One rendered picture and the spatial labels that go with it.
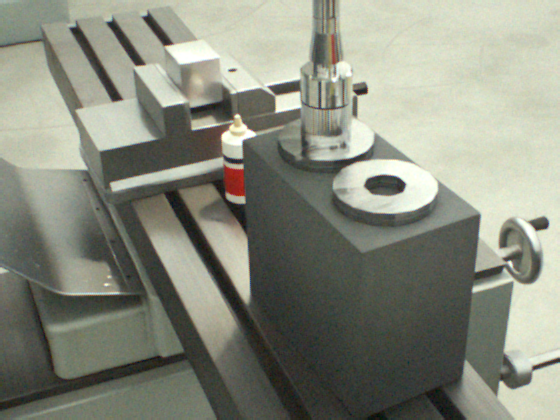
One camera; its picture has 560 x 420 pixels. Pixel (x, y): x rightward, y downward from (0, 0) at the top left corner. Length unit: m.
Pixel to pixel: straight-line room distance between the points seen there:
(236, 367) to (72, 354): 0.33
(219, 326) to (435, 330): 0.24
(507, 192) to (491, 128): 0.43
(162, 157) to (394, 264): 0.49
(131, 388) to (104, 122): 0.34
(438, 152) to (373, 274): 2.46
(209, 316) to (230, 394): 0.12
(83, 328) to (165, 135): 0.25
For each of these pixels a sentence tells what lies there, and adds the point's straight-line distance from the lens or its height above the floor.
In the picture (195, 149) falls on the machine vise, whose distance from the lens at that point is 1.21.
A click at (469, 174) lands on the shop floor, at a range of 3.11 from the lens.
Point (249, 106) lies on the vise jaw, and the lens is 1.21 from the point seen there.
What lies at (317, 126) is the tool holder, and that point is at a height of 1.16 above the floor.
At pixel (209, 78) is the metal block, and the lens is 1.21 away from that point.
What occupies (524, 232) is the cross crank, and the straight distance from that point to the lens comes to 1.60.
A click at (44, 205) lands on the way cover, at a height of 0.88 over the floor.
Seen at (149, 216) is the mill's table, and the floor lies 0.93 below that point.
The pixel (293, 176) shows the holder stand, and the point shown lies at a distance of 0.85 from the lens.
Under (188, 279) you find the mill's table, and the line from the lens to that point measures 1.05.
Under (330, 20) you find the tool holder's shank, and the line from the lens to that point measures 0.83.
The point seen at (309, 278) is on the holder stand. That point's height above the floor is 1.04.
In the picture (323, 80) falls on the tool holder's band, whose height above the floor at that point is 1.20.
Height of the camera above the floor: 1.55
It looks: 35 degrees down
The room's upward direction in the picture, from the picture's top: straight up
